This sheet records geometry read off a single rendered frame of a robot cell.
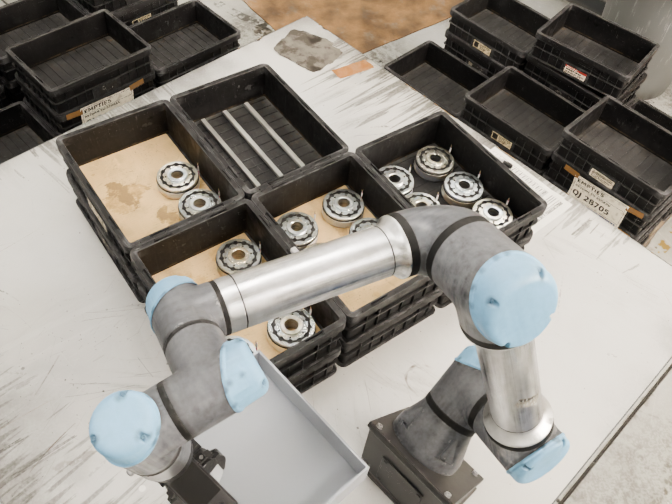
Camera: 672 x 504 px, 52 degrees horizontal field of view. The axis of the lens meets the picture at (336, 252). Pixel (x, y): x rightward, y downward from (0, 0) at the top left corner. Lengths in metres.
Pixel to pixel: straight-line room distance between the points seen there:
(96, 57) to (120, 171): 1.00
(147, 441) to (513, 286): 0.46
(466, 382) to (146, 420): 0.69
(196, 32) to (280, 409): 2.12
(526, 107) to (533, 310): 2.02
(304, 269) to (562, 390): 0.95
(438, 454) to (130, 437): 0.72
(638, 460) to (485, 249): 1.73
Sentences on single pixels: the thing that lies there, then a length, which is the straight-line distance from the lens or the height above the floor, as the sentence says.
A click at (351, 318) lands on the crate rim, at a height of 0.93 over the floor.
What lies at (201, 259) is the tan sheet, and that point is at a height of 0.83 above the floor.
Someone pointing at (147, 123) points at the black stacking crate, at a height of 0.88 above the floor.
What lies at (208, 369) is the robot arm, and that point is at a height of 1.42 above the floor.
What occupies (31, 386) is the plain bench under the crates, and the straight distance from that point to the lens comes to 1.67.
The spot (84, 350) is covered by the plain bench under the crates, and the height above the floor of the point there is 0.70.
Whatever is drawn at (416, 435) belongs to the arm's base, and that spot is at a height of 0.91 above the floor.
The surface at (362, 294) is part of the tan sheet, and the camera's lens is 1.57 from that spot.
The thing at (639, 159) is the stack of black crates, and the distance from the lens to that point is 2.68.
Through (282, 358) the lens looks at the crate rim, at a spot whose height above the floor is 0.93.
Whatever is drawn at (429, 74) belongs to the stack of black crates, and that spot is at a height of 0.27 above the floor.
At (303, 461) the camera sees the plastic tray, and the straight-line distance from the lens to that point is 1.15.
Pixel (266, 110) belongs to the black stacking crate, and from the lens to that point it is 1.97.
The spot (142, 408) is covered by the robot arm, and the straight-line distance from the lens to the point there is 0.78.
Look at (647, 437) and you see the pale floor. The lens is 2.62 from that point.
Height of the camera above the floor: 2.12
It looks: 52 degrees down
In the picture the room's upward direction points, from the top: 8 degrees clockwise
